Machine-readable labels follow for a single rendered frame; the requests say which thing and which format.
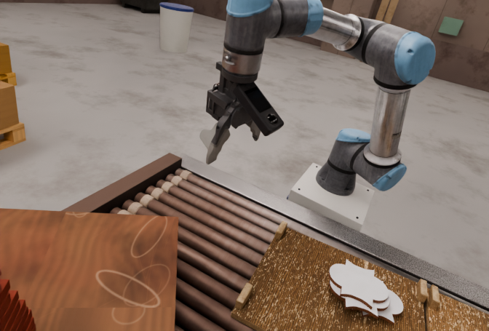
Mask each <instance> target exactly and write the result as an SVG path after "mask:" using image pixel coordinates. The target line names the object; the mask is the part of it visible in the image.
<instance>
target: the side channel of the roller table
mask: <svg viewBox="0 0 489 331"><path fill-rule="evenodd" d="M181 164H182V158H180V157H179V156H176V155H174V154H172V153H168V154H166V155H164V156H162V157H161V158H159V159H157V160H155V161H153V162H151V163H150V164H147V165H146V166H144V167H141V168H140V169H138V170H136V171H134V172H132V173H130V174H129V175H127V176H125V177H123V178H121V179H120V180H118V181H116V182H114V183H112V184H110V185H109V186H106V187H105V188H102V189H100V190H99V191H97V192H95V193H93V194H91V195H90V196H88V197H86V198H84V199H82V200H80V201H79V202H77V203H75V204H72V205H71V206H70V207H67V208H65V209H64V210H61V211H66V212H95V213H110V211H111V210H112V209H113V208H115V207H118V208H120V209H122V205H123V203H125V202H126V201H127V200H128V199H130V200H132V201H134V198H135V196H136V195H137V194H138V193H140V192H142V193H145V192H146V189H147V188H148V187H149V186H154V187H156V184H157V182H158V181H159V180H165V179H166V177H167V176H168V175H169V174H173V175H174V174H175V171H176V170H177V169H179V168H181Z"/></svg>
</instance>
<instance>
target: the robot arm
mask: <svg viewBox="0 0 489 331"><path fill-rule="evenodd" d="M226 11H227V15H226V29H225V36H224V44H223V57H222V62H221V61H218V62H216V69H218V70H219V71H220V81H219V83H218V84H219V85H218V84H217V86H215V85H216V84H214V86H213V88H212V89H210V90H208V91H207V104H206V112H207V113H208V114H209V115H211V116H212V117H213V118H214V119H215V120H217V121H218V122H217V123H216V124H215V125H214V127H213V128H212V129H211V130H208V129H204V130H202V131H201V132H200V135H199V137H200V139H201V141H202V142H203V143H204V145H205V146H206V148H207V157H206V164H211V163H212V162H214V161H215V160H216V159H217V156H218V154H219V153H220V151H221V149H222V147H223V144H224V143H225V142H226V141H227V140H228V138H229V137H230V132H229V128H230V126H232V127H233V128H235V129H237V127H239V126H241V125H243V124H246V125H247V126H249V127H250V131H251V132H252V133H253V139H254V141H257V140H258V138H259V135H260V132H262V133H263V135H264V136H268V135H270V134H272V133H273V132H276V131H277V130H278V129H280V128H281V127H282V126H283V125H284V122H283V121H282V119H281V118H280V116H279V115H278V113H277V112H276V111H275V110H274V108H273V107H272V105H271V104H270V102H269V101H268V100H267V99H266V97H265V96H264V95H263V93H262V92H261V91H260V89H259V88H258V86H257V85H256V84H255V82H254V81H256V80H257V78H258V72H259V70H260V69H261V61H262V57H263V48H264V44H265V40H266V39H274V38H284V37H294V36H298V37H302V36H309V37H311V38H314V39H319V40H321V41H325V42H328V43H331V44H333V46H334V47H335V48H336V49H338V50H341V51H344V52H346V53H348V54H350V55H351V56H353V57H355V58H356V59H358V60H360V61H362V62H363V63H365V64H367V65H369V66H372V67H374V69H375V70H374V76H373V81H374V82H375V84H377V85H378V91H377V95H376V101H375V110H374V116H373V125H372V130H371V135H370V134H368V133H366V132H363V131H361V130H358V129H350V128H346V129H342V130H341V131H340V132H339V133H338V136H337V138H336V139H335V143H334V145H333V148H332V151H331V152H330V155H329V157H328V160H327V162H326V163H325V164H324V165H323V166H322V167H321V169H320V170H319V171H318V173H317V175H316V181H317V183H318V184H319V185H320V186H321V187H322V188H323V189H325V190H326V191H328V192H330V193H332V194H335V195H339V196H349V195H351V194H352V193H353V191H354V189H355V184H356V174H358V175H359V176H360V177H362V178H363V179H365V180H366V181H367V182H368V183H369V184H371V185H372V187H375V188H377V189H378V190H379V191H387V190H389V189H390V188H392V187H394V186H395V185H396V184H397V183H398V182H399V181H400V180H401V179H402V177H403V176H404V175H405V173H406V170H407V167H406V166H405V164H403V163H401V162H400V160H401V157H402V153H401V150H400V149H399V148H398V146H399V140H400V136H401V133H402V127H403V123H404V120H405V114H406V110H407V106H408V100H409V97H410V91H411V89H412V88H414V87H416V86H417V85H418V84H419V83H420V82H422V81H423V80H424V79H425V78H426V77H427V76H428V75H429V70H430V69H432V67H433V65H434V60H435V55H436V51H435V46H434V43H433V42H432V41H431V39H429V38H428V37H426V36H422V35H421V34H420V33H418V32H415V31H409V30H406V29H404V28H400V27H397V26H395V25H391V24H388V23H385V22H382V21H379V20H371V19H367V18H363V17H358V16H356V15H352V14H347V15H341V14H339V13H337V12H334V11H332V10H329V9H326V8H324V7H323V6H322V2H321V1H320V0H228V4H227V7H226ZM215 90H217V91H215ZM209 99H210V100H209ZM208 105H209V107H208Z"/></svg>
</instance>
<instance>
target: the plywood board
mask: <svg viewBox="0 0 489 331"><path fill-rule="evenodd" d="M177 256H178V217H170V216H155V215H125V214H110V213H95V212H66V211H50V210H21V209H6V208H0V269H1V276H0V279H9V283H10V289H9V290H17V291H18V295H19V299H18V300H25V304H26V306H27V307H28V309H31V311H32V316H33V318H34V323H35V325H36V331H175V299H176V277H177Z"/></svg>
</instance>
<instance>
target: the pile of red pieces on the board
mask: <svg viewBox="0 0 489 331"><path fill-rule="evenodd" d="M9 289H10V283H9V279H0V331H36V325H35V323H34V318H33V316H32V311H31V309H28V307H27V306H26V304H25V300H18V299H19V295H18V291H17V290H9Z"/></svg>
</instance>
